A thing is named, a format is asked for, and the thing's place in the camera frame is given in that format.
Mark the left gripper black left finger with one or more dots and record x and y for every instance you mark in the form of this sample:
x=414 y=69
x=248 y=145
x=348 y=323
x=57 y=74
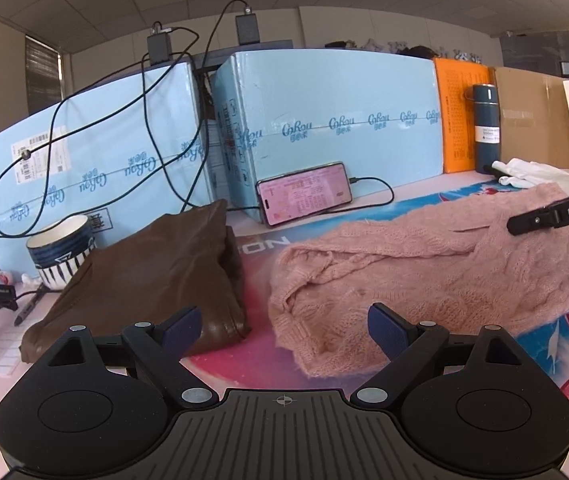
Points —
x=152 y=353

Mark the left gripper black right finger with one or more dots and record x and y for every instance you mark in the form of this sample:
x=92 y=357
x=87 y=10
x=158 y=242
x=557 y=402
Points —
x=411 y=350

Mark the pink knitted sweater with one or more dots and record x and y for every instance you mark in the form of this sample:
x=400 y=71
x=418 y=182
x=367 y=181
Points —
x=453 y=263

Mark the white folded garment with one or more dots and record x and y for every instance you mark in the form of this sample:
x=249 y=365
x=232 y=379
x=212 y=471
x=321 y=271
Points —
x=521 y=174

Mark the brown leather garment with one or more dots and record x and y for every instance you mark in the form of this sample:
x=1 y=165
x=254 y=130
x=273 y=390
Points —
x=179 y=260

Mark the brown cardboard box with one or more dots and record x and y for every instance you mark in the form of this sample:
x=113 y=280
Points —
x=534 y=117

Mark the dark blue vacuum bottle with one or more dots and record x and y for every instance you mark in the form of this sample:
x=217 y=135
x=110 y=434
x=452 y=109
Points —
x=487 y=126

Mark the colourful printed desk mat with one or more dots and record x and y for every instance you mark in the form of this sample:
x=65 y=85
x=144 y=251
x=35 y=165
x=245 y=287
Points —
x=257 y=362

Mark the black pen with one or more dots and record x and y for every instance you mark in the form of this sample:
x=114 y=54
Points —
x=34 y=296

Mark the blue striped ceramic cup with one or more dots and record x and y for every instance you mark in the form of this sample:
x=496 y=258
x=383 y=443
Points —
x=60 y=251

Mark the orange cardboard box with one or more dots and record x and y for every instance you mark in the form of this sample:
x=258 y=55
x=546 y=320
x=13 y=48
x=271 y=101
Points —
x=455 y=80

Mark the smartphone with pink screen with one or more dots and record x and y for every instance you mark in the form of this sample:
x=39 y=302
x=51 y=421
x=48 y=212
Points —
x=303 y=193

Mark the light blue box left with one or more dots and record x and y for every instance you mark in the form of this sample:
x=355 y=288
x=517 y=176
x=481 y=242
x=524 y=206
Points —
x=124 y=154

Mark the light blue box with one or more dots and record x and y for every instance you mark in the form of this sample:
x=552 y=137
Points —
x=281 y=111
x=124 y=154

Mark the light blue box right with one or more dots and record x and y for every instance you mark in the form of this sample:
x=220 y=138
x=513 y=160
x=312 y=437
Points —
x=281 y=111

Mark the black power adapter left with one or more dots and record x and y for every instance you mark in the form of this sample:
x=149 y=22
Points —
x=159 y=45

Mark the black power adapter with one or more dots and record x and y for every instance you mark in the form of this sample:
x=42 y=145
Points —
x=247 y=27
x=159 y=45

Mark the black power adapter right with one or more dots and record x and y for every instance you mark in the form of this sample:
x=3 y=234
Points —
x=247 y=27

